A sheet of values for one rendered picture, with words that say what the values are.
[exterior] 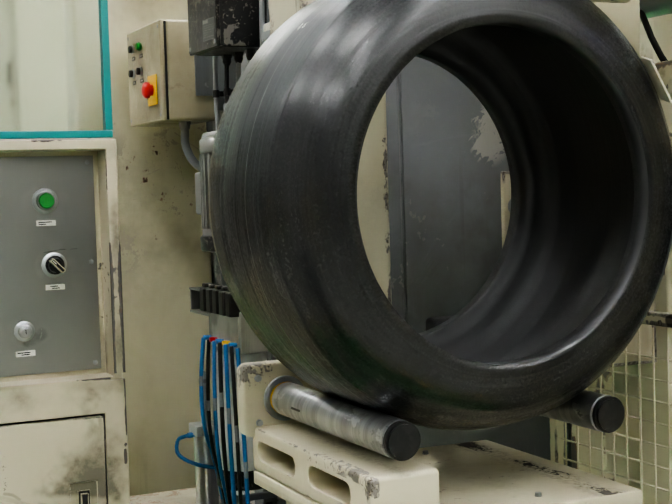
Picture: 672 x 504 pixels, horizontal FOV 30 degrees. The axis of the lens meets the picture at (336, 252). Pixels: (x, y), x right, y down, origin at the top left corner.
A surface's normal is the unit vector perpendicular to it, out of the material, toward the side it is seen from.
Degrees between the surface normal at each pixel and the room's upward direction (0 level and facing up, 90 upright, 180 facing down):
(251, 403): 90
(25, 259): 90
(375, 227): 90
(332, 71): 65
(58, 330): 90
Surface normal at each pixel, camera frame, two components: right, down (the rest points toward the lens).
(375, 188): 0.42, 0.04
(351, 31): -0.20, -0.48
